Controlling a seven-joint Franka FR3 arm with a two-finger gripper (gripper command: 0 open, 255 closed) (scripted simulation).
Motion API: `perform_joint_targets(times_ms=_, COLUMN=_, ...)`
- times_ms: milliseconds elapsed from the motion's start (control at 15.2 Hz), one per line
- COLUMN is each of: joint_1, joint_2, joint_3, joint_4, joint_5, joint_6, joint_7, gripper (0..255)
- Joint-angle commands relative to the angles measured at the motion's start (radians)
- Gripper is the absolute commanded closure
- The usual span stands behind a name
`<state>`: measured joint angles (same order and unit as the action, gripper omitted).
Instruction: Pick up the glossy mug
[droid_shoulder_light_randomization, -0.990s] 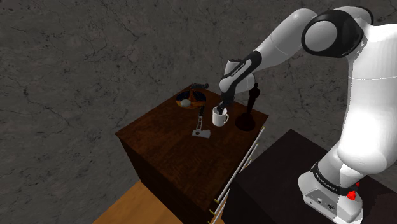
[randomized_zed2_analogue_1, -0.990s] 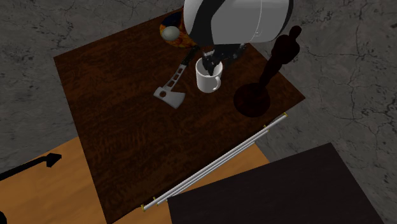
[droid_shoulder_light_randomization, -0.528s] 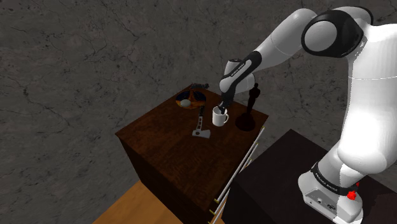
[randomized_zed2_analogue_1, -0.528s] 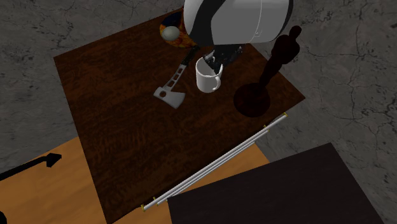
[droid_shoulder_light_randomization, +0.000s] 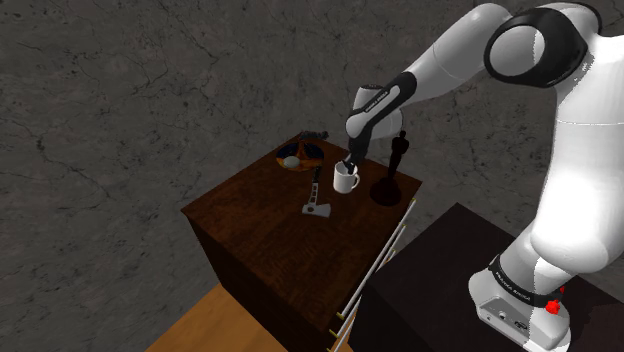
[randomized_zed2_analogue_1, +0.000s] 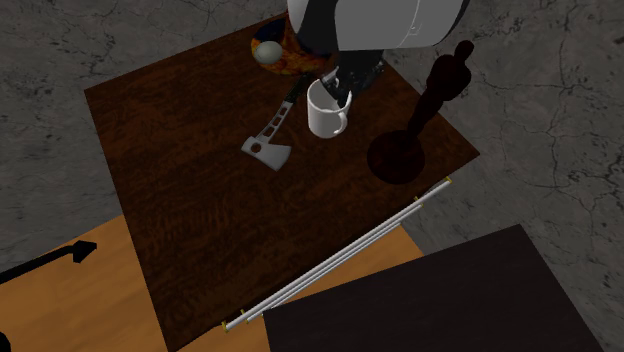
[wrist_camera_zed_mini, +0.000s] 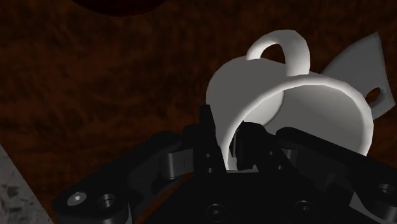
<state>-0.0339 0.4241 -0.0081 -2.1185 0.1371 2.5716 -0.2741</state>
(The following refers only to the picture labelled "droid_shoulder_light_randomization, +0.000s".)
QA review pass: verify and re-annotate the white mug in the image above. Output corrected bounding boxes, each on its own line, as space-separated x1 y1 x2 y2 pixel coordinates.
332 160 362 195

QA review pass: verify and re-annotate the black statuette figure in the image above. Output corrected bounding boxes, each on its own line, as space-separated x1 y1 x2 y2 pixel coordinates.
368 129 410 207

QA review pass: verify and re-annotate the dark plate with orange pattern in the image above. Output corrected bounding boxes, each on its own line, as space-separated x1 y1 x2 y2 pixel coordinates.
275 138 326 173

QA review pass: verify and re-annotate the dark grey-blue lumpy object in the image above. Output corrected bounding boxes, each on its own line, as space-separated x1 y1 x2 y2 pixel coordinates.
297 129 330 143

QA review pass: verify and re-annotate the dark brown chest of drawers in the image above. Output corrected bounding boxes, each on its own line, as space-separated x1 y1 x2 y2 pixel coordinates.
180 131 424 352

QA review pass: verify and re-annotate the dark robot stand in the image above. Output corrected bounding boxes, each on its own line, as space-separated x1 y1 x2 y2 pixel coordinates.
347 202 624 352

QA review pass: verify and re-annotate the black-handled grey spatula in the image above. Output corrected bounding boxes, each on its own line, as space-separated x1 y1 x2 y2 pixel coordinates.
301 165 333 219

